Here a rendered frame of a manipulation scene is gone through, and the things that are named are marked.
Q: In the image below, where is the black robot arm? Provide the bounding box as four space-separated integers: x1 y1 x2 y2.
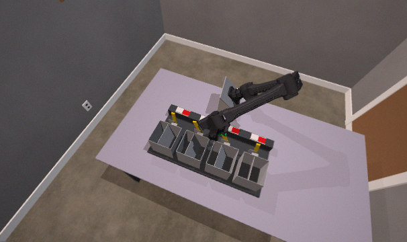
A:
198 71 303 141

